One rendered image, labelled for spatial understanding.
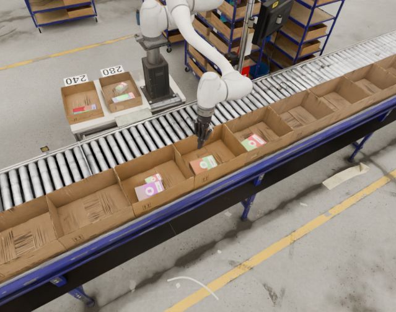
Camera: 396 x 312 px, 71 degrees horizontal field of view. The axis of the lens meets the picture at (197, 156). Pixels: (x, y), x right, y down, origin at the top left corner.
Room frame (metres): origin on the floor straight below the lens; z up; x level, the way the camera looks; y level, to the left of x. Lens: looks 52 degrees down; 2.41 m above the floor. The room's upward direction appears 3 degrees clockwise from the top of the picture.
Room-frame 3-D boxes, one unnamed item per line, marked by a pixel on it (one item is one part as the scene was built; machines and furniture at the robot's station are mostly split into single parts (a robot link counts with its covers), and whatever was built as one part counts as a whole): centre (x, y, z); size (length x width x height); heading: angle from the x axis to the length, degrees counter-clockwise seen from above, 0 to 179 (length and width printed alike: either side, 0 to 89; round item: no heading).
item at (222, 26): (2.89, -0.30, 0.99); 0.40 x 0.30 x 0.10; 29
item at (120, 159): (1.25, 0.59, 0.72); 0.52 x 0.05 x 0.05; 32
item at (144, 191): (0.85, 0.27, 0.92); 0.16 x 0.11 x 0.07; 115
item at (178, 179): (0.92, 0.26, 0.96); 0.39 x 0.29 x 0.17; 122
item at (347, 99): (1.75, -1.07, 0.96); 0.39 x 0.29 x 0.17; 122
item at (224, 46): (2.89, -0.30, 0.79); 0.40 x 0.30 x 0.10; 33
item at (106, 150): (1.22, 0.64, 0.72); 0.52 x 0.05 x 0.05; 32
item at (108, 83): (1.93, 0.71, 0.80); 0.38 x 0.28 x 0.10; 27
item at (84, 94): (1.77, 1.00, 0.80); 0.38 x 0.28 x 0.10; 25
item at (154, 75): (2.01, 0.39, 0.91); 0.26 x 0.26 x 0.33; 28
